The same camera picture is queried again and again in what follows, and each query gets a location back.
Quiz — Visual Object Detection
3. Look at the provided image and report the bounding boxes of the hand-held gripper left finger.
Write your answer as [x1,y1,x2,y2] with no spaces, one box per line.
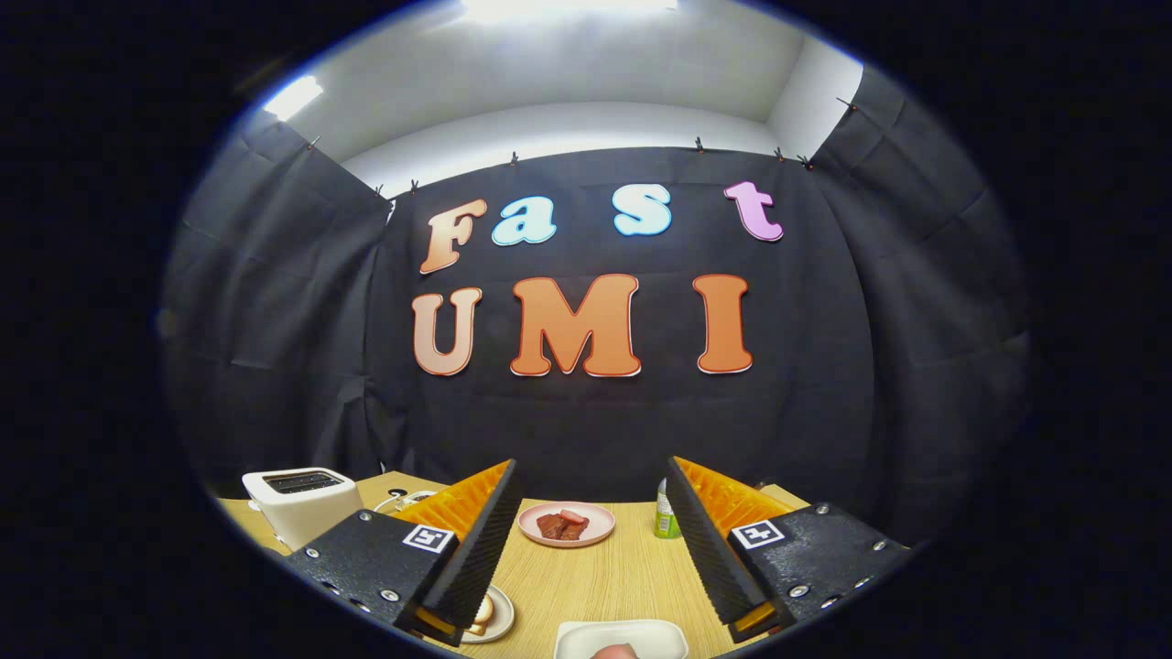
[286,458,524,648]

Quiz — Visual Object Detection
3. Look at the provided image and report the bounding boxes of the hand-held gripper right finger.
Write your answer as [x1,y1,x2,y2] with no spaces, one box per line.
[666,455,917,644]

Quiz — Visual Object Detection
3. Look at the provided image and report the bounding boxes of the silver bottle with green label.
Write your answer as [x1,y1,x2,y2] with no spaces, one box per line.
[655,477,683,540]

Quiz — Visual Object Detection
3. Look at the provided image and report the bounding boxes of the white round plate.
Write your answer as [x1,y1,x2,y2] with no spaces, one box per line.
[458,584,515,644]

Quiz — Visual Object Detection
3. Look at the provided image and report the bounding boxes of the pink plate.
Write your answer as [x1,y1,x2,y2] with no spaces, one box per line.
[517,501,616,548]

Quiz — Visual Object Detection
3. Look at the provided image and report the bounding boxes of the white rounded square dish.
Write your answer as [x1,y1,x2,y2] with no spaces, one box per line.
[554,619,689,659]

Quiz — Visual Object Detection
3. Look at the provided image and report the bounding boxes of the black backdrop cloth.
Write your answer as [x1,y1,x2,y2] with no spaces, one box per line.
[160,64,1031,541]

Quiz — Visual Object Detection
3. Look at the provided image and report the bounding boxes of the white toaster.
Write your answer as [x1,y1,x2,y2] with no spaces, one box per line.
[242,468,364,552]

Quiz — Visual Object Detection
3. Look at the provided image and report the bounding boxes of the small ceiling light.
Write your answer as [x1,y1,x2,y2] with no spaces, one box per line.
[263,75,324,122]

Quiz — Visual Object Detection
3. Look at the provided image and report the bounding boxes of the wide ceiling light panel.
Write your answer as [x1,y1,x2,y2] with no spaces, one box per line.
[458,0,678,24]

